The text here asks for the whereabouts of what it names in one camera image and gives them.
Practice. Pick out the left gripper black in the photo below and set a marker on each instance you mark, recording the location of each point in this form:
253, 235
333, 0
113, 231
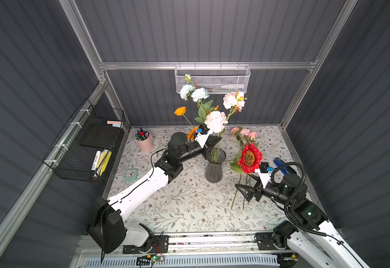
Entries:
207, 143

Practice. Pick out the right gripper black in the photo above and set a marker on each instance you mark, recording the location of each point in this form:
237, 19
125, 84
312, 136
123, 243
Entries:
255, 191

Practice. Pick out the small pink flower spray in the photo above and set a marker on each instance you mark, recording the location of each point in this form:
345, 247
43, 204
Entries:
216, 120

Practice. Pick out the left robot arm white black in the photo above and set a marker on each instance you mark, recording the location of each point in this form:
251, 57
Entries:
106, 223

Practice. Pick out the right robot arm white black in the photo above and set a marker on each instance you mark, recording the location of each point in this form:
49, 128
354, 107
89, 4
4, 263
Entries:
307, 229

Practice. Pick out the dark glass ribbed vase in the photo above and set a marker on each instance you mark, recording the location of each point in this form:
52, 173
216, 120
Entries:
214, 172

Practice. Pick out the red gerbera flower stem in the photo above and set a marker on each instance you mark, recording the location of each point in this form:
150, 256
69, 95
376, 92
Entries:
248, 160

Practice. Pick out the orange flower stem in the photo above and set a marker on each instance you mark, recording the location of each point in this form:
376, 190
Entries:
181, 111

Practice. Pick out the light blue flower stem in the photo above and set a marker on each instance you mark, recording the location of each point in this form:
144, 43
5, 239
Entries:
197, 94

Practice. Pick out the floral table mat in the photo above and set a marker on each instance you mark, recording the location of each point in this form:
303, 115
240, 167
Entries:
192, 204

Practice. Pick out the white marker in mesh basket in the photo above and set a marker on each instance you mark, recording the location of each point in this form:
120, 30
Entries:
235, 87

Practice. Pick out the pink pen cup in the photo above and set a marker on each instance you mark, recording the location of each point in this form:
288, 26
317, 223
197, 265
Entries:
144, 140

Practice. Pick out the small teal clock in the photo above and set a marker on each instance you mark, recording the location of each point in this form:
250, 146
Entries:
131, 175

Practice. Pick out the yellow highlighter in basket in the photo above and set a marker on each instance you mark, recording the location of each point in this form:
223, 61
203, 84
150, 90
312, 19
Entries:
105, 156

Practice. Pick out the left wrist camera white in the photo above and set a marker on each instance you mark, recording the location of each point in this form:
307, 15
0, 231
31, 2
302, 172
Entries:
202, 135

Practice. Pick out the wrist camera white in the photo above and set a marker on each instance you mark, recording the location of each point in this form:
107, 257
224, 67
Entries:
264, 172
202, 135

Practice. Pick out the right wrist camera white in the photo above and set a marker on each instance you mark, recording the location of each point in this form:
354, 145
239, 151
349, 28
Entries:
264, 172

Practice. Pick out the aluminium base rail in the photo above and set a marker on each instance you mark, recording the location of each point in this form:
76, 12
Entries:
208, 242

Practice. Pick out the white mesh wall basket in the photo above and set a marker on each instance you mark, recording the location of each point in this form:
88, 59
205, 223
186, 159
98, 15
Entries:
212, 77

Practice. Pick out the black wire wall basket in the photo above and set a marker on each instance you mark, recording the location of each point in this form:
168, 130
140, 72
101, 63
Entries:
94, 128

